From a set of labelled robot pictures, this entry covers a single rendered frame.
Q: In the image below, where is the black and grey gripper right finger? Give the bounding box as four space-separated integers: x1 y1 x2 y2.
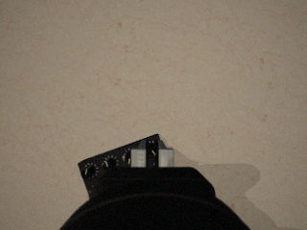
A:
155 140 174 167

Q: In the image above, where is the black knob box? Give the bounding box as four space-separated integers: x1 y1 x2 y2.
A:
78 133 160 194

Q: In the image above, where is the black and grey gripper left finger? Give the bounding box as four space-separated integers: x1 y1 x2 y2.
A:
131 140 149 167

